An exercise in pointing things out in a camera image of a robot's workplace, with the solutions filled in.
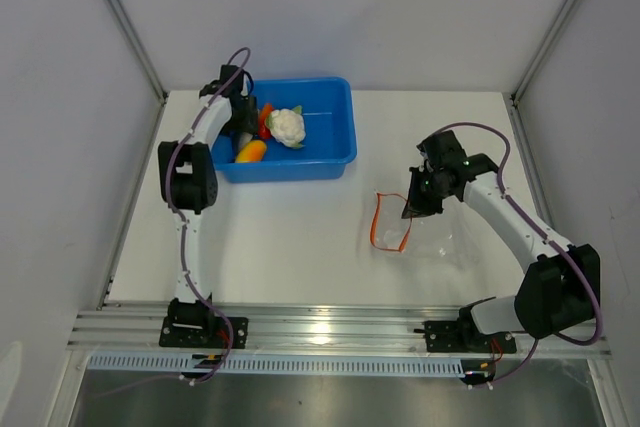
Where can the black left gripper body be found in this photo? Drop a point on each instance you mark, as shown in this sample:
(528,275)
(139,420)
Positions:
(244,120)

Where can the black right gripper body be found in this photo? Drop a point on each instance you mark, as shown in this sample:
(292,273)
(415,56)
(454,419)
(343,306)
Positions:
(426,190)

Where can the grey toy fish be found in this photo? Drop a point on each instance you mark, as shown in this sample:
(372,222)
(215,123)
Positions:
(244,137)

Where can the red orange mango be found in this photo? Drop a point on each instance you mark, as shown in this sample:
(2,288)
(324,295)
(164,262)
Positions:
(263,131)

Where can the clear orange-zip plastic bag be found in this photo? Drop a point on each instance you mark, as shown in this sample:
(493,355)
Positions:
(436,242)

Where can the white cauliflower with leaves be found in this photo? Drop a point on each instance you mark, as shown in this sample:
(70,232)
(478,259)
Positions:
(287,127)

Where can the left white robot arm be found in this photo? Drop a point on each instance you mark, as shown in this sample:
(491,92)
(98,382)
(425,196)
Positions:
(189,187)

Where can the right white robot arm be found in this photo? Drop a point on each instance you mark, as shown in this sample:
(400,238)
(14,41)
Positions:
(560,291)

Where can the orange yellow mango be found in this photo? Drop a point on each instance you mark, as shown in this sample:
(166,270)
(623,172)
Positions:
(254,151)

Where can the blue plastic bin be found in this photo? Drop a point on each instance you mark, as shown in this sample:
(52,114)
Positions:
(308,132)

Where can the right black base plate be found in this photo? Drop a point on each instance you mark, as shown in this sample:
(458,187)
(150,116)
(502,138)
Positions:
(462,337)

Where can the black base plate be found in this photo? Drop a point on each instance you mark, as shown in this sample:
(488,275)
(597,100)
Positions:
(462,337)
(213,336)

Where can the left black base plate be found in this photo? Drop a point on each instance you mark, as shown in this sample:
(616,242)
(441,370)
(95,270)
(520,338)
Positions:
(213,336)

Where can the aluminium rail frame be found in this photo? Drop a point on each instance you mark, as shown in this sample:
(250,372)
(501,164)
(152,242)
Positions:
(361,331)

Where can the white slotted cable duct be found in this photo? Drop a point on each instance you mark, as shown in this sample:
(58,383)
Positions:
(279,364)

